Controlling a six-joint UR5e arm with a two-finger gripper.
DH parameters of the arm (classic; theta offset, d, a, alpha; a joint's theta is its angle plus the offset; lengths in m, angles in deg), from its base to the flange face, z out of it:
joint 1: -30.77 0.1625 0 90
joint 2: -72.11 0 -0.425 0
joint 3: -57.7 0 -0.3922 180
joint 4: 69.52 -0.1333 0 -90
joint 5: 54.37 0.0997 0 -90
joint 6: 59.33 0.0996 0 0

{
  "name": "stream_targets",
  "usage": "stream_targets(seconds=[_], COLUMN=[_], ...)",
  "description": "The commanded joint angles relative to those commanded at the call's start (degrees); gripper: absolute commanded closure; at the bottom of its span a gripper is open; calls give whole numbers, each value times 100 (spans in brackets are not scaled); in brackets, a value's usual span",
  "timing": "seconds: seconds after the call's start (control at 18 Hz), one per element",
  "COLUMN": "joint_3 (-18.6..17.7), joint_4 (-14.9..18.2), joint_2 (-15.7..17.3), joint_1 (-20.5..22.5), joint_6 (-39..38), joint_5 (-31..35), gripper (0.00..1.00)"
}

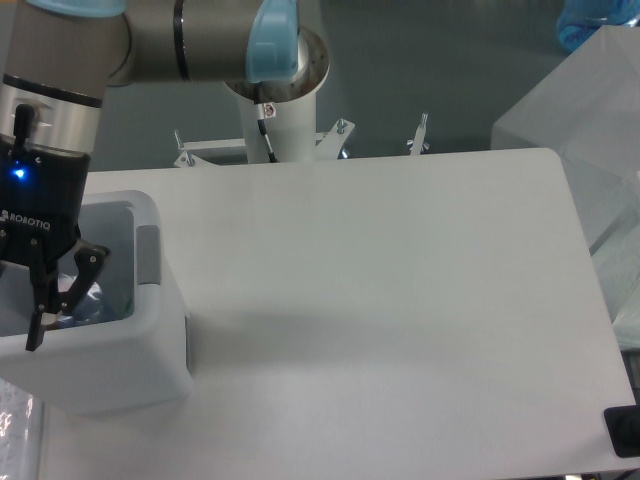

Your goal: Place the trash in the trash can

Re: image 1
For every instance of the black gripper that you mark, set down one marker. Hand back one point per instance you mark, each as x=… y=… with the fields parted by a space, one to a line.
x=37 y=200

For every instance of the crushed clear plastic bottle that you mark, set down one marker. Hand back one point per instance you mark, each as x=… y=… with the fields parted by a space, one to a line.
x=93 y=309

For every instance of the white tissue wrapper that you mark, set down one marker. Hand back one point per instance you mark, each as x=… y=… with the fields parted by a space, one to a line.
x=118 y=300

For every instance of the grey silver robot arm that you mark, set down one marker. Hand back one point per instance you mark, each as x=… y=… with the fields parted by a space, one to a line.
x=62 y=57

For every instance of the white plastic trash can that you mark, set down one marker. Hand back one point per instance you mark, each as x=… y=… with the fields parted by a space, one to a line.
x=138 y=361

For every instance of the clear plastic sheet lower left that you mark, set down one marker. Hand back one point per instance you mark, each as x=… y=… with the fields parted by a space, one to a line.
x=21 y=433

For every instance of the black device at table edge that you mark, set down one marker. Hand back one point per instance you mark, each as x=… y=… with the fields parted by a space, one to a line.
x=623 y=426

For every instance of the blue plastic bag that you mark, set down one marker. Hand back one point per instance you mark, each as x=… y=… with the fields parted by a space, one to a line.
x=579 y=20

